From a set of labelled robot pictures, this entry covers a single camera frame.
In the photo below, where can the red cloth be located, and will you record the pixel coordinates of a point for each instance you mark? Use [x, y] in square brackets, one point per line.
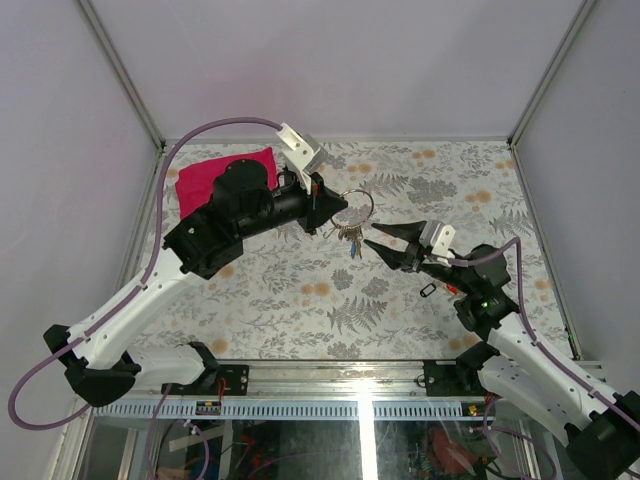
[195, 182]

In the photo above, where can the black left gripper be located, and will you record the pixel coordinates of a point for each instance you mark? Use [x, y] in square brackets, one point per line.
[321, 204]

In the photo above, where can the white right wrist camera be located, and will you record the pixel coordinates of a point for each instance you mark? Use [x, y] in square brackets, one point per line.
[437, 238]

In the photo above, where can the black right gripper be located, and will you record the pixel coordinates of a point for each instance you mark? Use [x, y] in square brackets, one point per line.
[402, 259]

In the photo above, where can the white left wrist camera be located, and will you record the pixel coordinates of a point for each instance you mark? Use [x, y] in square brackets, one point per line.
[303, 155]

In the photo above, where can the metal mounting rail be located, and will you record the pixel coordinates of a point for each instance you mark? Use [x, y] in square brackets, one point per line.
[345, 380]

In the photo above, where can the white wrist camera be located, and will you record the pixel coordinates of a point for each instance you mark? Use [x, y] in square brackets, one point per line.
[303, 155]
[437, 238]

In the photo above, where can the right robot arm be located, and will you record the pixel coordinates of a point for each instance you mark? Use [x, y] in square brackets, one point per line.
[598, 426]

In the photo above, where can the slotted cable duct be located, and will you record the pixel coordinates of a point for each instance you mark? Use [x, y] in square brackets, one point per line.
[292, 410]

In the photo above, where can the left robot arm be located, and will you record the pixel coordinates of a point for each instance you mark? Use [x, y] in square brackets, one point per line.
[101, 364]

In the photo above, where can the large metal keyring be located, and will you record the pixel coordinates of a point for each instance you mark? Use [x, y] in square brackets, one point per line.
[356, 215]

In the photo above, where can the key with black tag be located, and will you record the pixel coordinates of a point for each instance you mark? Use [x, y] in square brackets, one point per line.
[429, 289]

